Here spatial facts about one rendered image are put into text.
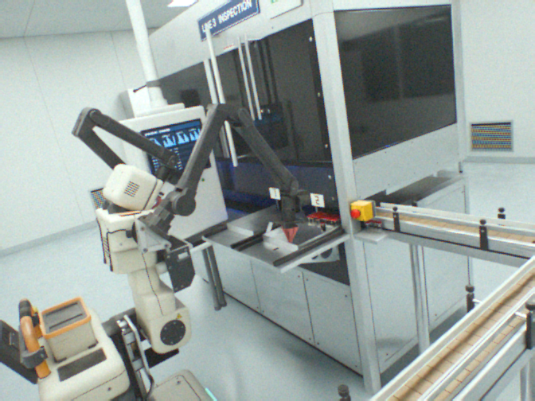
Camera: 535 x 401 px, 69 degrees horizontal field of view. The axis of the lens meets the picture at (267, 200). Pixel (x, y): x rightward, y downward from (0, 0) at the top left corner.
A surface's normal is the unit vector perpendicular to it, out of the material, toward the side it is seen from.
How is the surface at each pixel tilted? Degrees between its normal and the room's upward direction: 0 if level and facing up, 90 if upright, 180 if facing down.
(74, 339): 92
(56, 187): 90
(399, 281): 90
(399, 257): 90
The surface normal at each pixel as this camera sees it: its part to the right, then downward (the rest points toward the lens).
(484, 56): -0.80, 0.29
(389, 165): 0.58, 0.11
